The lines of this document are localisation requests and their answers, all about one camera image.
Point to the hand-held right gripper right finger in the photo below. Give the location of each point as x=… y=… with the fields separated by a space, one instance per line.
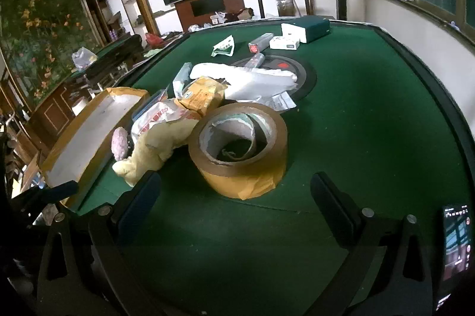
x=328 y=199

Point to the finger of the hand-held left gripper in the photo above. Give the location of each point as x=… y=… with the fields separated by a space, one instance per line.
x=55 y=190

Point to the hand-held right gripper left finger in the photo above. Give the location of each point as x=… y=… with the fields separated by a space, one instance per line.
x=143 y=195

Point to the pale yellow cloth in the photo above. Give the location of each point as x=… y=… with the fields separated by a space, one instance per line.
x=148 y=156

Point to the yellow taped foam box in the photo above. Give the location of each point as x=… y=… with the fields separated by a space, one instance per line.
x=92 y=130

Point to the white bag with red print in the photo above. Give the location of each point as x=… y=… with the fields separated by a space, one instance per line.
x=156 y=119

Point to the yellow black device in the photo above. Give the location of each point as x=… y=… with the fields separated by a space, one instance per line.
x=241 y=175

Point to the teal tissue pack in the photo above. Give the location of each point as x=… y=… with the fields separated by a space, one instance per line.
x=182 y=78

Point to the white foam wrap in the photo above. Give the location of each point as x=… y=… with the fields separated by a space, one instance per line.
x=252 y=78

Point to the pink plush toy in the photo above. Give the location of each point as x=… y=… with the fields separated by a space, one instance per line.
x=119 y=145

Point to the brown wooden cabinet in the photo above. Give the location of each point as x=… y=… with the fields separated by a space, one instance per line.
x=55 y=108

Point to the clear bag with label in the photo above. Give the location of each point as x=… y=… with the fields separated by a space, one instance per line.
x=282 y=101

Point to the yellow paper packet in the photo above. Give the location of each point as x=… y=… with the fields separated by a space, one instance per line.
x=204 y=95

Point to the black round table hub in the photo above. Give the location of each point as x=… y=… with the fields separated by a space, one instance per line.
x=306 y=76

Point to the crumpled clear plastic bag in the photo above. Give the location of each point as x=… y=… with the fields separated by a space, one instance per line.
x=83 y=58

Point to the black smartphone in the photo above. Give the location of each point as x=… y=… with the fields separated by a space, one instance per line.
x=458 y=256

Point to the green table with white legs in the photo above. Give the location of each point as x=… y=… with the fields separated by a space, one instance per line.
x=122 y=48

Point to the red plastic bag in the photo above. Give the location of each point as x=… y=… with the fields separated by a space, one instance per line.
x=152 y=40

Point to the clear plastic tube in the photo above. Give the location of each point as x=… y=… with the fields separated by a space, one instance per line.
x=255 y=60

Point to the large flower painting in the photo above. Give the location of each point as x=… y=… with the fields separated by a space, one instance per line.
x=37 y=34

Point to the small white box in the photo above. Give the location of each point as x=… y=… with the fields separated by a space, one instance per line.
x=285 y=43

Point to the green white packet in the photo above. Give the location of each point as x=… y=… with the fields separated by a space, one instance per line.
x=224 y=47

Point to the clear box with red end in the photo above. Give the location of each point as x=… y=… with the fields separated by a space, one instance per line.
x=259 y=42

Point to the dark green white box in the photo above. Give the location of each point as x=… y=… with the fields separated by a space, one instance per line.
x=311 y=27

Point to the pile of crumpled bags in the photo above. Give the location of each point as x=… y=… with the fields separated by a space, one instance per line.
x=230 y=18

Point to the brown wooden television stand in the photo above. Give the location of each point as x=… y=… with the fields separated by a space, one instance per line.
x=233 y=0

